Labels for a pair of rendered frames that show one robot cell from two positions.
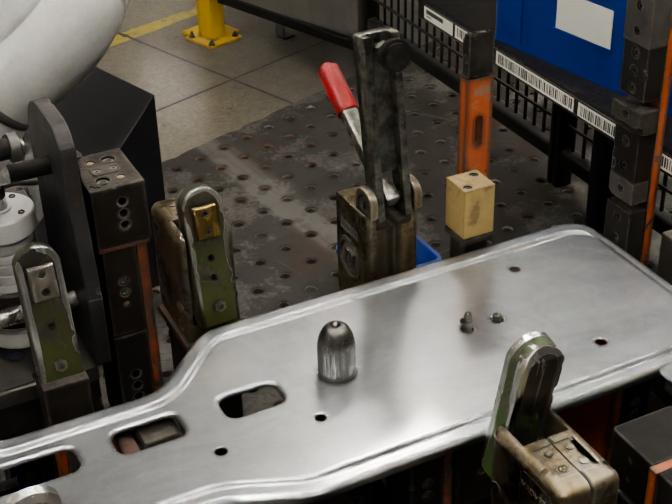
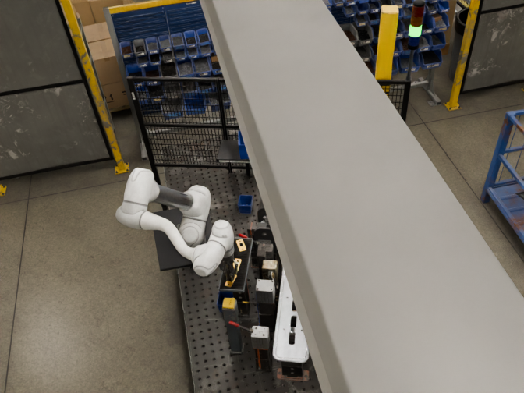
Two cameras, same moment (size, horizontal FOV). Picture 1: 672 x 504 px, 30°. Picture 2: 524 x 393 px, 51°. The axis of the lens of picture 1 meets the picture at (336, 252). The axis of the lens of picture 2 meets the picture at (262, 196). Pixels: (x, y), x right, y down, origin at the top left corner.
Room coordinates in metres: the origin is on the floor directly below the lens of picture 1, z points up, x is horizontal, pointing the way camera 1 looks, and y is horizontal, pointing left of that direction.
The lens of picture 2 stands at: (-0.43, 2.12, 3.58)
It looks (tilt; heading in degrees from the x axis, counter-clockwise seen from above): 45 degrees down; 307
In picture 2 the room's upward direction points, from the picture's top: 5 degrees counter-clockwise
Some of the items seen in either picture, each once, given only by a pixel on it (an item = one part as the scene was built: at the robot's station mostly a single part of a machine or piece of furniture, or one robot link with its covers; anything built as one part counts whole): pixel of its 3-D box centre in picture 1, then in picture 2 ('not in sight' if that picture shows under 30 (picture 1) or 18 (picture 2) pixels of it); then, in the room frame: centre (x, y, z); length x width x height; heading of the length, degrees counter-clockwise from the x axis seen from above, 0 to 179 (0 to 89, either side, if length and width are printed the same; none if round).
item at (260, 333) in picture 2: not in sight; (261, 349); (0.57, 0.91, 0.88); 0.11 x 0.10 x 0.36; 26
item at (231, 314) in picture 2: not in sight; (233, 327); (0.76, 0.89, 0.92); 0.08 x 0.08 x 0.44; 26
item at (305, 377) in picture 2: not in sight; (292, 362); (0.40, 0.87, 0.84); 0.18 x 0.06 x 0.29; 26
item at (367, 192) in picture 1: (366, 202); not in sight; (1.00, -0.03, 1.06); 0.03 x 0.01 x 0.03; 26
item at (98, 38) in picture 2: not in sight; (88, 52); (4.34, -1.33, 0.52); 1.21 x 0.81 x 1.05; 139
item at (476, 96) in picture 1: (469, 263); not in sight; (1.06, -0.13, 0.95); 0.03 x 0.01 x 0.50; 116
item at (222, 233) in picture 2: not in sight; (221, 235); (0.83, 0.79, 1.54); 0.13 x 0.11 x 0.16; 100
